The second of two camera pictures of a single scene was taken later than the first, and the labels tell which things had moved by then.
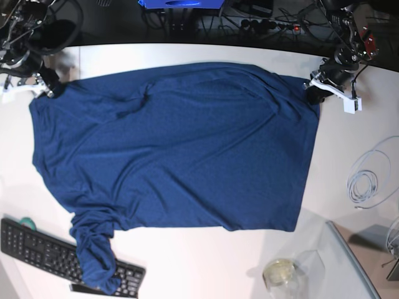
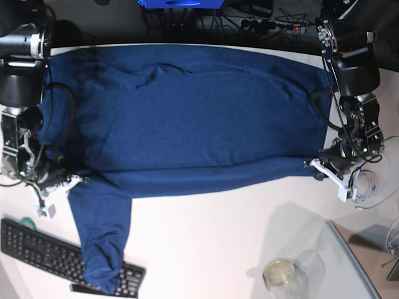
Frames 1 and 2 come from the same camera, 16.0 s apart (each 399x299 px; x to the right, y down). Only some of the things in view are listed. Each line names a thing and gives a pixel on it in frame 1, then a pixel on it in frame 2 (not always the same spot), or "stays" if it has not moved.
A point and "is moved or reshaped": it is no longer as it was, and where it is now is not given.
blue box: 182,4 stays
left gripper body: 48,75 -> 53,176
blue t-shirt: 174,147 is moved or reshaped
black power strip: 265,25 stays
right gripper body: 337,74 -> 338,157
